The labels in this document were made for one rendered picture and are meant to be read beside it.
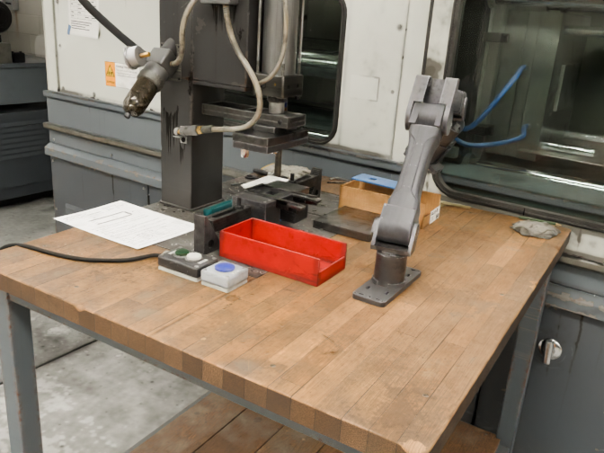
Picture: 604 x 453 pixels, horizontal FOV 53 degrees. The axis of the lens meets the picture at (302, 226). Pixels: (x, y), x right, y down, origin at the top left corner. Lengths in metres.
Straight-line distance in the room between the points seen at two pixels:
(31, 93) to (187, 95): 3.10
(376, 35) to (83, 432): 1.66
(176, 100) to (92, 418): 1.27
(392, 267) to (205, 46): 0.70
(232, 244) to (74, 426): 1.24
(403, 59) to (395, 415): 1.34
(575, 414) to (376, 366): 1.18
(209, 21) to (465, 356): 0.95
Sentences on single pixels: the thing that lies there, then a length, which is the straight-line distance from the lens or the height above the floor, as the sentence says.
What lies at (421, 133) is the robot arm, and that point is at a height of 1.19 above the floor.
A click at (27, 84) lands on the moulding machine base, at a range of 4.60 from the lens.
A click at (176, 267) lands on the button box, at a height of 0.92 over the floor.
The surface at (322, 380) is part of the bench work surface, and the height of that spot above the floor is 0.90.
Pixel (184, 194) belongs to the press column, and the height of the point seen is 0.94.
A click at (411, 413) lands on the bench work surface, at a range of 0.90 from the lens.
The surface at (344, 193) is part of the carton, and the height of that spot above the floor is 0.95.
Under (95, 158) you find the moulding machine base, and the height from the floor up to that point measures 0.70.
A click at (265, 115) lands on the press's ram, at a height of 1.18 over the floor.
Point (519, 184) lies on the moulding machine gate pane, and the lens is 1.88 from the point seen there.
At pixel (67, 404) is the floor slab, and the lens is 2.49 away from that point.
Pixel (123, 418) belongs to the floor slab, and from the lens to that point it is 2.39.
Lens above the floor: 1.42
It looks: 19 degrees down
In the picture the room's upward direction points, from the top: 4 degrees clockwise
